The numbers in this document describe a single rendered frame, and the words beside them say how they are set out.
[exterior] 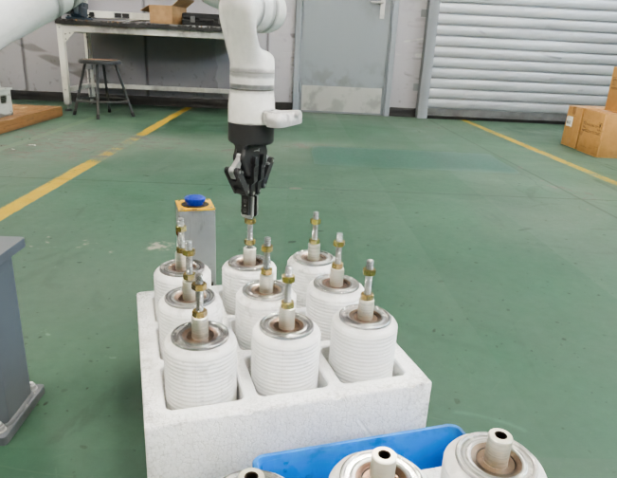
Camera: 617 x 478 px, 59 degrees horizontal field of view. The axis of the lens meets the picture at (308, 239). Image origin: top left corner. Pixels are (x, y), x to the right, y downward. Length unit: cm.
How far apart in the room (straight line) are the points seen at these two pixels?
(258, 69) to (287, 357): 43
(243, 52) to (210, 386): 48
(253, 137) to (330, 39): 487
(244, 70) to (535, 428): 79
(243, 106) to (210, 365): 39
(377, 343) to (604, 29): 583
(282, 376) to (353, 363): 10
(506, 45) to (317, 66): 188
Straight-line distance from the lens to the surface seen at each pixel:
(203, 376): 71
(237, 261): 97
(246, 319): 84
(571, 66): 630
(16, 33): 94
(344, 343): 77
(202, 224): 107
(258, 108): 86
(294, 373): 74
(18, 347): 104
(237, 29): 85
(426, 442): 83
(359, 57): 574
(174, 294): 85
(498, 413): 110
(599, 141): 427
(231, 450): 75
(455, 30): 586
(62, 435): 102
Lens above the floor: 61
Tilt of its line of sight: 19 degrees down
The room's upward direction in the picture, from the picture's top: 3 degrees clockwise
